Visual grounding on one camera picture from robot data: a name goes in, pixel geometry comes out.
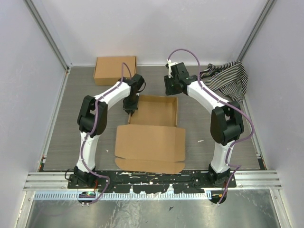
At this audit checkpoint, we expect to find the closed brown cardboard box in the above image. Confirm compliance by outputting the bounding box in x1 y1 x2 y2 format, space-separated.
94 56 137 86

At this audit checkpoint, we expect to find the aluminium front rail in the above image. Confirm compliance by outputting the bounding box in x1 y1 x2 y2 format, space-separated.
23 170 282 192

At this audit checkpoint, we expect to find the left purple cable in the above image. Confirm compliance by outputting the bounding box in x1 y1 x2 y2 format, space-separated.
80 62 133 207

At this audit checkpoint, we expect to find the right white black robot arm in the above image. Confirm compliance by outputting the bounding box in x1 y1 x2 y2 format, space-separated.
123 63 244 188

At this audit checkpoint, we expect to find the left aluminium corner post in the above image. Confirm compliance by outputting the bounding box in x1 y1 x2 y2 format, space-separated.
23 0 72 71

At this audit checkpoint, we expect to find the purple cable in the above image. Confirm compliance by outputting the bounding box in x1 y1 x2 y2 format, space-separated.
167 48 255 205
80 62 133 207

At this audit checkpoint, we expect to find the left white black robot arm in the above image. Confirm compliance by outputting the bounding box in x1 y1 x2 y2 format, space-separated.
69 74 145 189

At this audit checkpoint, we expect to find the black white striped cloth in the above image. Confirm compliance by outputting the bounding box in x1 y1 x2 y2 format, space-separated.
199 61 248 103

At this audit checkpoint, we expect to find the brown cardboard box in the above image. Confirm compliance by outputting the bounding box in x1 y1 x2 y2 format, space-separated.
114 95 186 174
94 56 137 86

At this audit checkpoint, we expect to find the right aluminium corner post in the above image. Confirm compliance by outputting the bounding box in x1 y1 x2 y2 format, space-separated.
237 0 277 62

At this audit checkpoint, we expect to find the aluminium corner post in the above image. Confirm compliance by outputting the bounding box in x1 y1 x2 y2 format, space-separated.
237 0 277 62
23 0 72 71

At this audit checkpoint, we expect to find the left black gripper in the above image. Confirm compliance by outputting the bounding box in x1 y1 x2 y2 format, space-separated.
123 94 139 116

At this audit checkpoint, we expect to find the white slotted cable duct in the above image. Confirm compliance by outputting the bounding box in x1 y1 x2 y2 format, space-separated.
34 191 211 200

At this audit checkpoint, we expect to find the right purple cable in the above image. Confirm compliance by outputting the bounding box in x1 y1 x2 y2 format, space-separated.
167 48 255 205

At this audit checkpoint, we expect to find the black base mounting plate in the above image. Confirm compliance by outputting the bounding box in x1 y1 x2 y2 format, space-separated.
66 170 226 194

